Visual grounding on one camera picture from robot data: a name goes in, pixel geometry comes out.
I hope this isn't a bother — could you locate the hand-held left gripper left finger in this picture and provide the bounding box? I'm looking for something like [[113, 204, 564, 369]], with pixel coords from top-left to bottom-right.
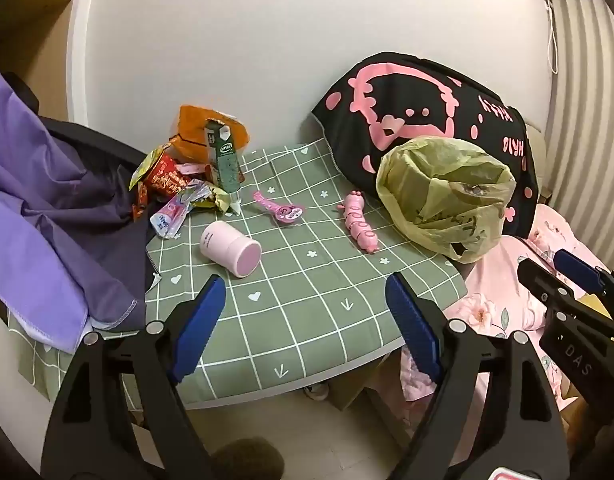
[[41, 274, 228, 480]]

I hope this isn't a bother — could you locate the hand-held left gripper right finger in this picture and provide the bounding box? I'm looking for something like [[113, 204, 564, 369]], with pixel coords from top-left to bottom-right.
[[384, 271, 573, 480]]

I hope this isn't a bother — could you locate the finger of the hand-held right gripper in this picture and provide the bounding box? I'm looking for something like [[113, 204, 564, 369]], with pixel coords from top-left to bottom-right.
[[554, 249, 614, 323], [517, 257, 588, 313]]

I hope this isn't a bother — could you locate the yellow-green plastic bag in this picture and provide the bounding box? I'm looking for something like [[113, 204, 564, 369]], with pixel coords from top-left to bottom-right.
[[376, 136, 518, 264]]

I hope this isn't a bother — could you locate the red yellow snack packet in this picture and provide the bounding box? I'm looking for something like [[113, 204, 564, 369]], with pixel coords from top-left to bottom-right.
[[132, 144, 200, 196]]

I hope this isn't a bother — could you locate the green milk carton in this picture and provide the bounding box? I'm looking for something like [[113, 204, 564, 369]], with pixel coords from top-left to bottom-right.
[[204, 119, 244, 193]]

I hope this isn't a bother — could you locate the orange snack bag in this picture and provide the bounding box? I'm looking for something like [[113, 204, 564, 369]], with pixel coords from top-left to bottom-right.
[[168, 105, 250, 163]]

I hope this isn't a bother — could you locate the pink floral blanket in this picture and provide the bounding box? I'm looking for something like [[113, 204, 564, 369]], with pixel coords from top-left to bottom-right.
[[399, 205, 614, 461]]

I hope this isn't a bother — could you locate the cardboard box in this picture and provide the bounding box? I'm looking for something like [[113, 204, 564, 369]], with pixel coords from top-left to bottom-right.
[[332, 355, 413, 411]]

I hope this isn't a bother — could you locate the pink cylindrical jar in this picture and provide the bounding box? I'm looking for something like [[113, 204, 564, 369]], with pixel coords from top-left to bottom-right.
[[200, 220, 263, 277]]

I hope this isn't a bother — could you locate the green checkered tablecloth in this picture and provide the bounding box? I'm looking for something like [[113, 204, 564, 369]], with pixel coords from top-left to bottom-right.
[[17, 142, 468, 406]]

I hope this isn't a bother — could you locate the pink caterpillar toy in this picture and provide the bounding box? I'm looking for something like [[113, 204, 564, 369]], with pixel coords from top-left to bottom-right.
[[341, 190, 380, 255]]

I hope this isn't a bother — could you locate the small red packet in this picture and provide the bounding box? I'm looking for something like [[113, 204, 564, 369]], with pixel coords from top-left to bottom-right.
[[131, 185, 150, 222]]

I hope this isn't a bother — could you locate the grey striped curtain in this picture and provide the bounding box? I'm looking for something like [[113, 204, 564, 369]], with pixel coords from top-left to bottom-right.
[[537, 0, 614, 271]]

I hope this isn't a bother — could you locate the black jacket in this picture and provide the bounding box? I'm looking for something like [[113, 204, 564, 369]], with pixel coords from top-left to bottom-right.
[[2, 72, 148, 171]]

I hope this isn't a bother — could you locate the purple cloth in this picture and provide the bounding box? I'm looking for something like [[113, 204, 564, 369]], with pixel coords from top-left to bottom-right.
[[0, 52, 160, 351]]

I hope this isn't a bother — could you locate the black pink-print pillow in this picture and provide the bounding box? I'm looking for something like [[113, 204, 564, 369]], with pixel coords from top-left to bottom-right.
[[309, 51, 540, 238]]

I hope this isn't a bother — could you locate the white cord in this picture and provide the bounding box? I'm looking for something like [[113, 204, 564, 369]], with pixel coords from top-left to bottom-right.
[[544, 0, 561, 74]]

